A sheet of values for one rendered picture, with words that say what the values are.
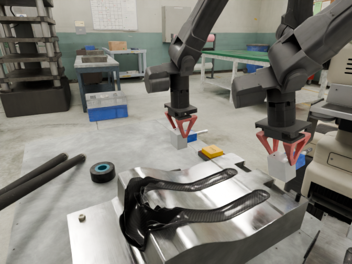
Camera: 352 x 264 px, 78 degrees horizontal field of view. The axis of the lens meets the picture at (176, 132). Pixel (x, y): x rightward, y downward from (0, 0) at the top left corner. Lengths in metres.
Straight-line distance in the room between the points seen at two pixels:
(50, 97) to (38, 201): 3.59
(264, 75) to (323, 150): 0.52
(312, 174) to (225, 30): 7.37
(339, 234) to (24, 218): 0.75
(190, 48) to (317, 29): 0.28
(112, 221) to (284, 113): 0.44
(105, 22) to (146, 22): 1.14
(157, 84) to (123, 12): 6.31
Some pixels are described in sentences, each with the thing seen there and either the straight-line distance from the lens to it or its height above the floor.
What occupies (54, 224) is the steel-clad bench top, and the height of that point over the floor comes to 0.80.
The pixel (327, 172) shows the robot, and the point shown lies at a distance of 0.94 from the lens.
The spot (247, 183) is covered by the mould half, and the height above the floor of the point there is 0.89.
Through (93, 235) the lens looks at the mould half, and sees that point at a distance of 0.53.
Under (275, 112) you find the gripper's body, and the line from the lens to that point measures 0.51.
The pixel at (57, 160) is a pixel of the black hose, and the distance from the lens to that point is 0.90.
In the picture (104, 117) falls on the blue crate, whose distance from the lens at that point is 3.65.
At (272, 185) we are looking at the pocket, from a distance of 0.66.
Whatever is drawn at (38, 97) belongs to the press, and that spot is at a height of 0.30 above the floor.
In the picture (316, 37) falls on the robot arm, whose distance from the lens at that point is 0.43.
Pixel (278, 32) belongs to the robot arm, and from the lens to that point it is 0.83.
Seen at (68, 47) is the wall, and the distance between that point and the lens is 6.79.
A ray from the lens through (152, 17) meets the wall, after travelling 7.07.
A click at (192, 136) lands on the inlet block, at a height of 0.94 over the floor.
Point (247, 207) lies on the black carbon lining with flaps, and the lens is 0.55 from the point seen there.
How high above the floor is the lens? 1.24
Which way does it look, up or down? 24 degrees down
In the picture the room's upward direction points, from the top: straight up
